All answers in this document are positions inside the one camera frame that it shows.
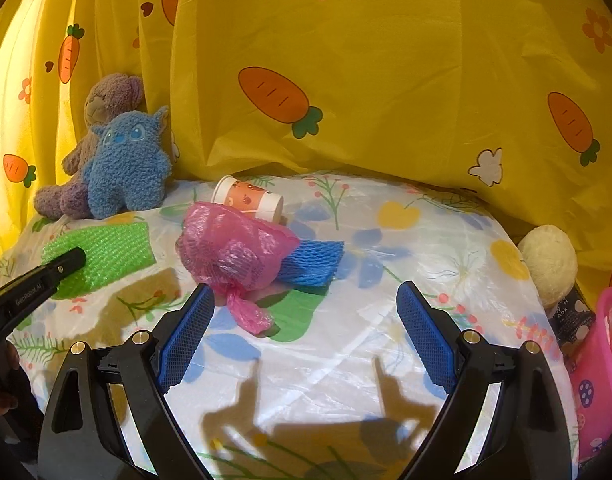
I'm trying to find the yellow carrot print curtain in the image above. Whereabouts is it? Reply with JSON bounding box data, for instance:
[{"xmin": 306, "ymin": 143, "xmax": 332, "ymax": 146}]
[{"xmin": 0, "ymin": 0, "xmax": 612, "ymax": 303}]

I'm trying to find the floral plastic table cover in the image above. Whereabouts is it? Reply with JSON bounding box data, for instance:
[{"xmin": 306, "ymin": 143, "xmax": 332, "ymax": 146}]
[{"xmin": 0, "ymin": 172, "xmax": 582, "ymax": 480}]

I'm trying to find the pink plastic bag with net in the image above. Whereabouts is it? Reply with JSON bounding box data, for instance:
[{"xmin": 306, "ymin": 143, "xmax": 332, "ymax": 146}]
[{"xmin": 176, "ymin": 201, "xmax": 301, "ymax": 337}]

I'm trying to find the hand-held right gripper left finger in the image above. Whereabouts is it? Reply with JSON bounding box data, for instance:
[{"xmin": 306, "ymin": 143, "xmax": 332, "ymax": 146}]
[{"xmin": 37, "ymin": 282, "xmax": 217, "ymax": 480}]

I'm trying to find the person's left hand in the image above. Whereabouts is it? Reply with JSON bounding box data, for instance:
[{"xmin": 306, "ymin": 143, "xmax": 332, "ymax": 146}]
[{"xmin": 0, "ymin": 342, "xmax": 20, "ymax": 417}]

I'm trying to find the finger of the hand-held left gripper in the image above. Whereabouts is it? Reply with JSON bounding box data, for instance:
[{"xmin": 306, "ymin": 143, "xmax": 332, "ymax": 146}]
[{"xmin": 0, "ymin": 246, "xmax": 87, "ymax": 347}]

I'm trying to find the blue plush monster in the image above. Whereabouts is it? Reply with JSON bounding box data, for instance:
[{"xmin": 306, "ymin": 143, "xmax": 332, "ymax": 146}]
[{"xmin": 86, "ymin": 105, "xmax": 174, "ymax": 221}]

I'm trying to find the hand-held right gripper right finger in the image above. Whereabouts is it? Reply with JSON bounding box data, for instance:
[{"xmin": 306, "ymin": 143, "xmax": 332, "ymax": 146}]
[{"xmin": 396, "ymin": 280, "xmax": 579, "ymax": 480}]

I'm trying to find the blue foam net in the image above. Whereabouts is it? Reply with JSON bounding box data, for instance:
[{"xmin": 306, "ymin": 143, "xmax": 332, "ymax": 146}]
[{"xmin": 276, "ymin": 239, "xmax": 345, "ymax": 289}]

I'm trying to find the black box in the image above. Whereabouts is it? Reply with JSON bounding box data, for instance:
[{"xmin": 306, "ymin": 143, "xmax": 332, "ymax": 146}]
[{"xmin": 548, "ymin": 287, "xmax": 597, "ymax": 361}]

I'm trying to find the white orange paper cup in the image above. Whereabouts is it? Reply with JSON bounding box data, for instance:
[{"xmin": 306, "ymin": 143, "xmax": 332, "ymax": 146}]
[{"xmin": 212, "ymin": 175, "xmax": 285, "ymax": 225}]

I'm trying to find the cream plush toy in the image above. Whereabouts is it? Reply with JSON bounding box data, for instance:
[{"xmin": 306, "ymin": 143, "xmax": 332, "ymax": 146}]
[{"xmin": 517, "ymin": 225, "xmax": 579, "ymax": 309}]

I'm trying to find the pink plastic basket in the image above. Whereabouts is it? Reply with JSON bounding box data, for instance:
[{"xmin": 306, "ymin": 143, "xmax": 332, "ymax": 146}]
[{"xmin": 568, "ymin": 287, "xmax": 612, "ymax": 467}]

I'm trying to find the green foam net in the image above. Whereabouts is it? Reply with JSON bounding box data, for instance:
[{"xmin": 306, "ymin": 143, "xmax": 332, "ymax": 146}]
[{"xmin": 41, "ymin": 222, "xmax": 157, "ymax": 297}]

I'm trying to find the brown teddy bear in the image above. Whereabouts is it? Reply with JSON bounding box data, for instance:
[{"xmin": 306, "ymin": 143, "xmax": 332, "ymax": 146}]
[{"xmin": 33, "ymin": 72, "xmax": 147, "ymax": 221}]

